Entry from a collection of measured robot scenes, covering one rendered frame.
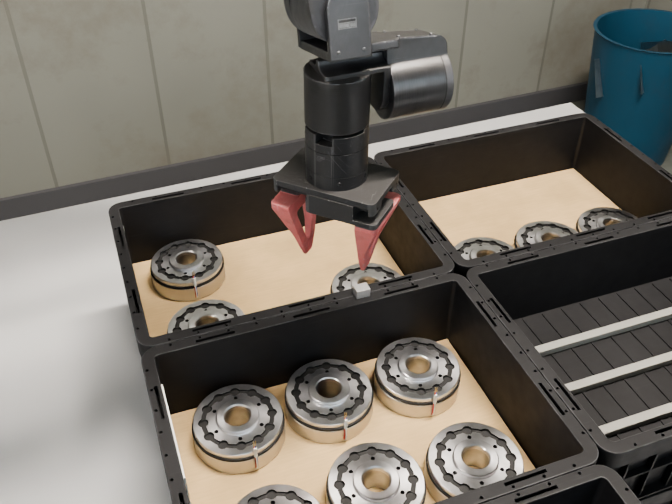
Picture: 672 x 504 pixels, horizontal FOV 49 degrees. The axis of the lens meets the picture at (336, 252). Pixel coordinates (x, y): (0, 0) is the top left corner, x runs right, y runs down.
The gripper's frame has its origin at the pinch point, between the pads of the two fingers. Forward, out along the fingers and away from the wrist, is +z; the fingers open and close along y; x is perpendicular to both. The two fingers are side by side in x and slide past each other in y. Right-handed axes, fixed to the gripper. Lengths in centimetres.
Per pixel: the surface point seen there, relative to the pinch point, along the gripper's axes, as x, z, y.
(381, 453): 6.2, 20.2, -8.4
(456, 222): -41.7, 23.2, -1.8
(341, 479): 10.8, 20.5, -5.8
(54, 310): -8, 37, 54
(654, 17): -248, 58, -18
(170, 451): 19.4, 13.6, 8.4
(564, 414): -1.4, 13.5, -25.0
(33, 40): -107, 45, 154
